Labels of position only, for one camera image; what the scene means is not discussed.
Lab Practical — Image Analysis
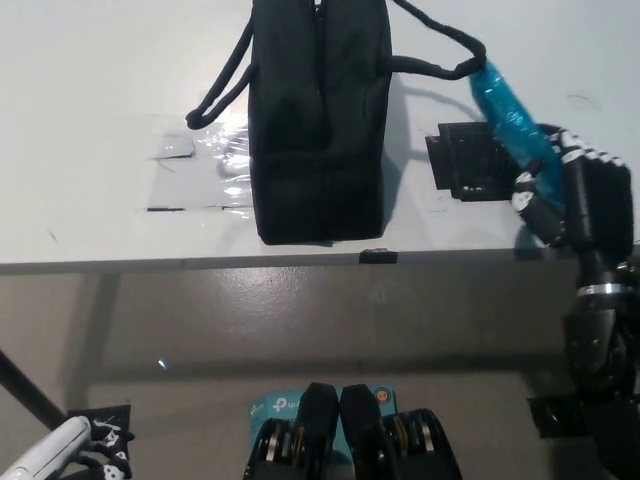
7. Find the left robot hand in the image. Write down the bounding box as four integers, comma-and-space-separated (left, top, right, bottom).
74, 420, 137, 480

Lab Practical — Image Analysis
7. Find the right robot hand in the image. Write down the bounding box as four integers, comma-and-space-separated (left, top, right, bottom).
510, 123, 640, 262

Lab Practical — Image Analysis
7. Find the blue plate stack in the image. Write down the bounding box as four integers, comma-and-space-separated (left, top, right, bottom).
468, 59, 567, 212

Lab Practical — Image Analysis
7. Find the black fabric handbag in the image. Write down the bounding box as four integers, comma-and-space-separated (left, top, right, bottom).
184, 0, 488, 247

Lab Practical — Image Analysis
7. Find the black floor tape patch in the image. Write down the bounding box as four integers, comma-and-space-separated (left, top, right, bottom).
64, 403, 132, 441
527, 394, 579, 440

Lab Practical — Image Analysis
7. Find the black table leg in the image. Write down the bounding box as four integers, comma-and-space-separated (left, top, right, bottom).
0, 348, 67, 432

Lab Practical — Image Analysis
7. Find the large black tape patch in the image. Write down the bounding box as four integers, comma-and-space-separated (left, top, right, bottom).
424, 121, 525, 202

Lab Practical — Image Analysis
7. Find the teal tp-link box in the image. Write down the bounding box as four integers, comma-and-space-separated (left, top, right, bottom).
249, 386, 399, 459

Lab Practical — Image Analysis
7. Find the clear tape sheet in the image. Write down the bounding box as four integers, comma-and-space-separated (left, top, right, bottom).
94, 113, 251, 222

